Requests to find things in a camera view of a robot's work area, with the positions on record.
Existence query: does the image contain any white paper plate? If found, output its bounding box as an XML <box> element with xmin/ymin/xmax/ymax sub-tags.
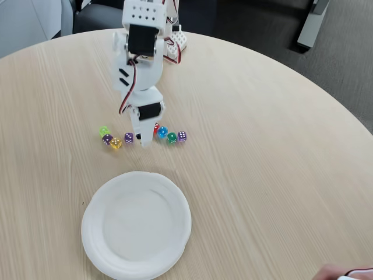
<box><xmin>80</xmin><ymin>170</ymin><xmax>192</xmax><ymax>280</ymax></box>

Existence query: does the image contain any grey desk leg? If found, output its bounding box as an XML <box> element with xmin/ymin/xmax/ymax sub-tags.
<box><xmin>297</xmin><ymin>0</ymin><xmax>330</xmax><ymax>50</ymax></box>

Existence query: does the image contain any white cabinet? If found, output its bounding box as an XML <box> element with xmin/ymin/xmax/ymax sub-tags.
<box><xmin>0</xmin><ymin>0</ymin><xmax>73</xmax><ymax>59</ymax></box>

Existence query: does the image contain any red black servo cable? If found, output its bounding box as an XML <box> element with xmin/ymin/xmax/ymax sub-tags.
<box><xmin>162</xmin><ymin>0</ymin><xmax>188</xmax><ymax>65</ymax></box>
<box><xmin>118</xmin><ymin>59</ymin><xmax>138</xmax><ymax>115</ymax></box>

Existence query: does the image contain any dark grey office chair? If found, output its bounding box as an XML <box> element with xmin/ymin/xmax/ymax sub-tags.
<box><xmin>72</xmin><ymin>0</ymin><xmax>125</xmax><ymax>34</ymax></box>

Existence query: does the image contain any person's hand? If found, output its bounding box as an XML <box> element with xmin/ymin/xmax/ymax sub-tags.
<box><xmin>313</xmin><ymin>264</ymin><xmax>361</xmax><ymax>280</ymax></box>

